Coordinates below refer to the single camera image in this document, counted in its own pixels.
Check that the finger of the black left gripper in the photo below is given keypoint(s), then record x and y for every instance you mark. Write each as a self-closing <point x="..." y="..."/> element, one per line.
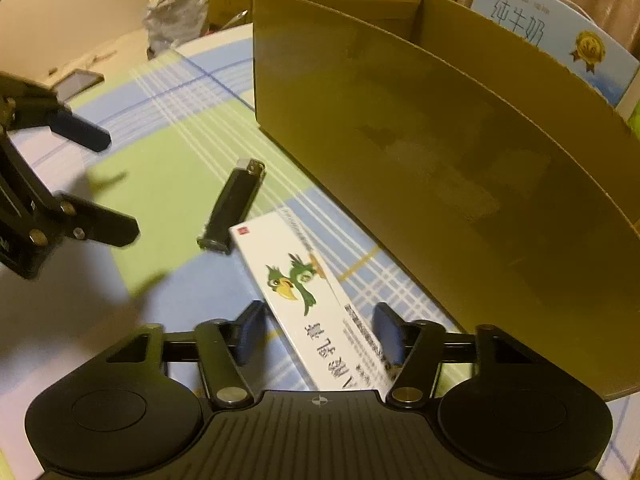
<point x="85" y="220"/>
<point x="25" y="105"/>

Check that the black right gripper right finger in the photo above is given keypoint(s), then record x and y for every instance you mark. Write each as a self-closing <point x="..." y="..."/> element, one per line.
<point x="389" y="328"/>

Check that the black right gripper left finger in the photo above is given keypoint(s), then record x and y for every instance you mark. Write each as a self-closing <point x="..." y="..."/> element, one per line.
<point x="247" y="331"/>

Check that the white long medicine box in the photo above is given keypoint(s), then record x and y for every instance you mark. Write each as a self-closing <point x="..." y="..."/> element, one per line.
<point x="329" y="337"/>

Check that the black lighter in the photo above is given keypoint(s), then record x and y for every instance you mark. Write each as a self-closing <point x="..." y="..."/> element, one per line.
<point x="232" y="205"/>

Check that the crumpled silver plastic bag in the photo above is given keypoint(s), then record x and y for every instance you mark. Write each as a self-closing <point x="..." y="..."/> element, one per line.
<point x="171" y="23"/>

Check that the large brown cardboard box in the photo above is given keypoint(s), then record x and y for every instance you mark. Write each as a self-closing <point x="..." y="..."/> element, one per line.
<point x="502" y="182"/>

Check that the blue milk carton box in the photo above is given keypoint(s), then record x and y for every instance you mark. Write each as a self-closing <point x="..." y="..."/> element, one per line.
<point x="573" y="40"/>

